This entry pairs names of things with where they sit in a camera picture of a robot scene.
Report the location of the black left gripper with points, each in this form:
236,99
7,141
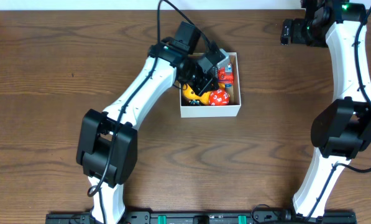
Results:
202,83

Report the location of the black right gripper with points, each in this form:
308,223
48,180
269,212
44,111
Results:
286,33

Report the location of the red toy fire truck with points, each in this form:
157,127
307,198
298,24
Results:
225,76

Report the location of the yellow rubber duck toy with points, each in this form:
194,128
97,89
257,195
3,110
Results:
189,94

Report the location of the small black round cap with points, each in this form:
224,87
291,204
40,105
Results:
195,103

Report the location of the red polyhedral die ball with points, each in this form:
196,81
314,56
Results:
219,98

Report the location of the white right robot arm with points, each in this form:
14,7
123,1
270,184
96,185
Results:
343,129

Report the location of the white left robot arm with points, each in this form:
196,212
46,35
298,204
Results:
107,147

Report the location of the beige cardboard box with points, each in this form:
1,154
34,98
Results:
216,111

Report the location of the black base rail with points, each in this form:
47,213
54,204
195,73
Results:
261,214

